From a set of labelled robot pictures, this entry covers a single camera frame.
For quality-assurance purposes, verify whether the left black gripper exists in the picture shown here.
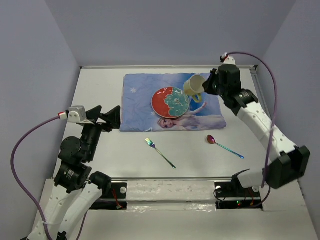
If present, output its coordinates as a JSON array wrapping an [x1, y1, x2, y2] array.
[[82, 104, 122, 160]]

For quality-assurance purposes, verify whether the pale yellow mug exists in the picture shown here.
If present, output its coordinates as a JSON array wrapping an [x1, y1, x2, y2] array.
[[183, 74, 206, 103]]

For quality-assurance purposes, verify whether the iridescent fork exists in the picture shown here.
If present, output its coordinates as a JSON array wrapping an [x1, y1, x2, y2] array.
[[145, 138, 177, 170]]

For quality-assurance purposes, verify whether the red and teal plate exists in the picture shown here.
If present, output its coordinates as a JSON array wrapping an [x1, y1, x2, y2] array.
[[151, 86, 190, 119]]

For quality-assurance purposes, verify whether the iridescent spoon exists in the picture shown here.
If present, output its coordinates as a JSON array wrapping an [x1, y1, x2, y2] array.
[[206, 135, 244, 159]]

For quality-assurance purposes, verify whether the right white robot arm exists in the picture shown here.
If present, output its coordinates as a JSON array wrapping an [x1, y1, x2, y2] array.
[[202, 64, 310, 196]]

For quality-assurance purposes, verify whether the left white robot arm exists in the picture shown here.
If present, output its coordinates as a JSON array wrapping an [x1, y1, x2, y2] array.
[[27, 105, 121, 240]]

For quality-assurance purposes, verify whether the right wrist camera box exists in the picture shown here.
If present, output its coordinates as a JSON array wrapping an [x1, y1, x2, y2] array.
[[220, 52, 236, 66]]

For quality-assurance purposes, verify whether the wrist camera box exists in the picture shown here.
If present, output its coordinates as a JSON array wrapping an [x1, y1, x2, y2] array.
[[67, 105, 87, 124], [220, 52, 236, 66]]

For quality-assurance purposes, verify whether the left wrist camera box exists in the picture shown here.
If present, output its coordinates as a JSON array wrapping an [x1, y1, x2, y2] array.
[[67, 105, 87, 124]]

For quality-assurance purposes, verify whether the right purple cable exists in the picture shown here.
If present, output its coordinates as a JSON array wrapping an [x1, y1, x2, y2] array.
[[247, 51, 279, 208]]

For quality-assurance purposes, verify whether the purple cable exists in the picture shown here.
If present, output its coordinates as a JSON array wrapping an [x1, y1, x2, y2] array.
[[247, 51, 279, 208], [10, 116, 88, 240]]

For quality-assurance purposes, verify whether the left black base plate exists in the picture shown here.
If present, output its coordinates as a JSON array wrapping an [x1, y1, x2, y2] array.
[[89, 182, 128, 211]]

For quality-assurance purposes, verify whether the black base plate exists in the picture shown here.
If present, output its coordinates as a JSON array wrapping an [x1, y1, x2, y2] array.
[[89, 182, 128, 211], [213, 181, 263, 210]]

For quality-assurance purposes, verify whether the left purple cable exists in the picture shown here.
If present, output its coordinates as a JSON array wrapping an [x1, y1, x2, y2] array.
[[10, 116, 88, 240]]

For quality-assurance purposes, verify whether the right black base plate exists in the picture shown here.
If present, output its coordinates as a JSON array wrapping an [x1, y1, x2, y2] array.
[[213, 181, 263, 210]]

